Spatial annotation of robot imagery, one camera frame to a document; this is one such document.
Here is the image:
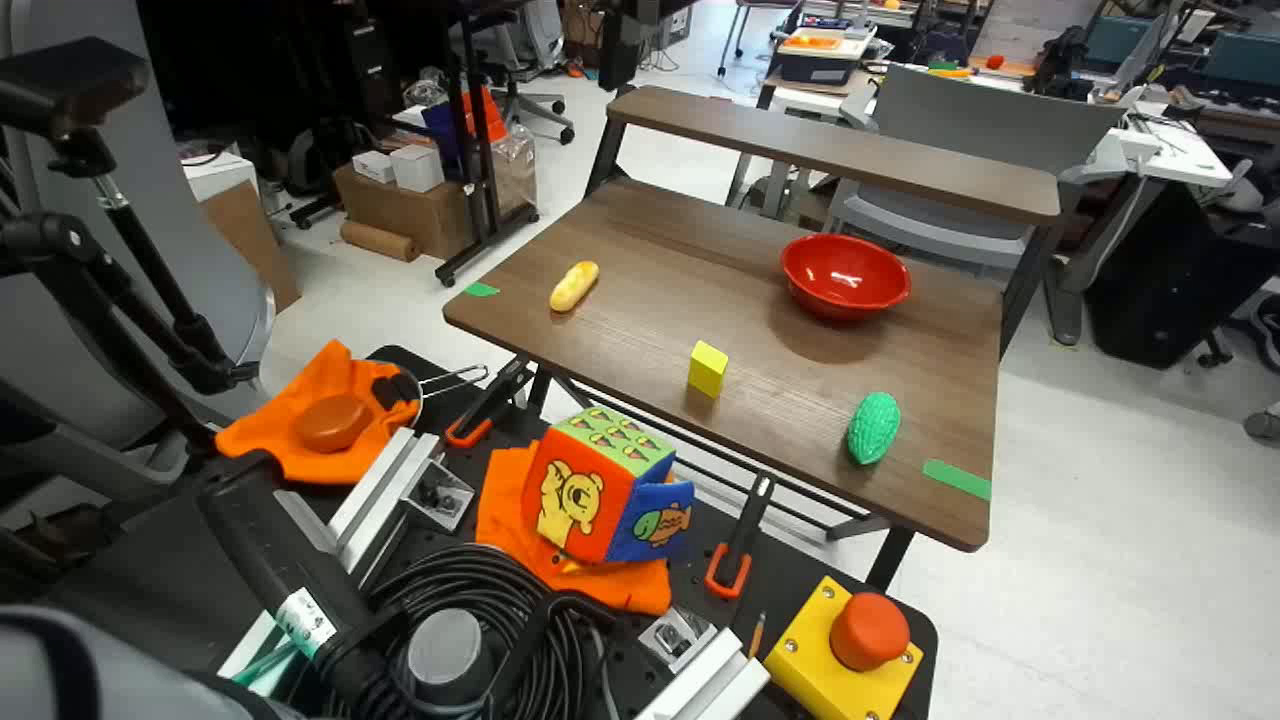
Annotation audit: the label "yellow button box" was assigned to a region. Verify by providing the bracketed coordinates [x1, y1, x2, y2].
[762, 573, 930, 720]

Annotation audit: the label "black bin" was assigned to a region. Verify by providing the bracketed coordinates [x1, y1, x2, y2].
[1086, 185, 1251, 373]

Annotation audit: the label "printed marker tag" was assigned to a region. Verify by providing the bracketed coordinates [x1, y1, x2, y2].
[405, 462, 476, 532]
[637, 608, 721, 676]

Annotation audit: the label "yellow plastic bread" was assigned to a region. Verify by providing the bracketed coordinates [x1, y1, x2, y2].
[546, 256, 606, 318]

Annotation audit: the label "black cable bundle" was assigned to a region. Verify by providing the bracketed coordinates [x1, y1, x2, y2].
[317, 535, 631, 720]

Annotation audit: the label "red bowl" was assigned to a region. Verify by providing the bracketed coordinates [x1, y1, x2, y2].
[777, 231, 915, 322]

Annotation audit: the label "orange black clamp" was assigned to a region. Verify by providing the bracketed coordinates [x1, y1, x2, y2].
[699, 472, 781, 608]
[439, 356, 536, 457]

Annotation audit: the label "black robot cart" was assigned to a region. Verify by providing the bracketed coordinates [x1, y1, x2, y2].
[132, 340, 941, 720]

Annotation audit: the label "tall cardboard box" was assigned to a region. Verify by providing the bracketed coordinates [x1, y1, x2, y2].
[197, 175, 305, 317]

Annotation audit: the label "colourful picture cube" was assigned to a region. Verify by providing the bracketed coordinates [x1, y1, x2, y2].
[516, 404, 699, 566]

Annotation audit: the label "black camera on tripod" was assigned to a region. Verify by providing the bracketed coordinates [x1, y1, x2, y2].
[0, 37, 253, 404]

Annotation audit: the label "crumpled orange cloth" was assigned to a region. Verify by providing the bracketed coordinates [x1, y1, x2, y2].
[212, 334, 426, 488]

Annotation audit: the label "yellow block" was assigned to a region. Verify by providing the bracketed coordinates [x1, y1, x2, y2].
[684, 334, 732, 404]

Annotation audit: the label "white boxes on cardboard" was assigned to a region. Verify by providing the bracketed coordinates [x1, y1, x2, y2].
[348, 139, 450, 194]

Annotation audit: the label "green white connector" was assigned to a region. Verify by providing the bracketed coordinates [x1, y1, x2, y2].
[274, 585, 342, 656]

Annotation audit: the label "long green tape strip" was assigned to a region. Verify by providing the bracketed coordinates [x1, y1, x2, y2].
[922, 457, 997, 502]

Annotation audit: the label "aluminium extrusion bar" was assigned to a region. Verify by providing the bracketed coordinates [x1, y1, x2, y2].
[637, 629, 777, 720]
[325, 426, 443, 575]

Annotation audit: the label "white desk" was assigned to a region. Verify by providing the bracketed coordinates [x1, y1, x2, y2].
[1045, 113, 1235, 347]

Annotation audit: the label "red emergency button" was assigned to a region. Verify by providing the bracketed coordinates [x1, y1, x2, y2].
[828, 586, 915, 676]

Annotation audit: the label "dark wooden table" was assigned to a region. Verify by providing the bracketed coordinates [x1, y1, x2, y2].
[439, 175, 1007, 596]

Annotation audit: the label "green toy corn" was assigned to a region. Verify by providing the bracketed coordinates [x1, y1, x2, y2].
[843, 389, 909, 472]

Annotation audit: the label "black floor stand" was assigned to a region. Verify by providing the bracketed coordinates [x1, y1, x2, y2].
[432, 0, 546, 287]

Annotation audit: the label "cardboard tube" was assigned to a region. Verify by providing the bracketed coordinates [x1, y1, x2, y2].
[338, 216, 421, 265]

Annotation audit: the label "raised wooden shelf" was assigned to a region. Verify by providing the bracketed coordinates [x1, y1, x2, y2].
[586, 84, 1068, 223]

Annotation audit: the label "grey chair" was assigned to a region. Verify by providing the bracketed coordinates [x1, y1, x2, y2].
[826, 64, 1132, 277]

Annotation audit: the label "grey round puck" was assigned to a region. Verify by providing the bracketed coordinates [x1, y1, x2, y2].
[396, 603, 492, 695]

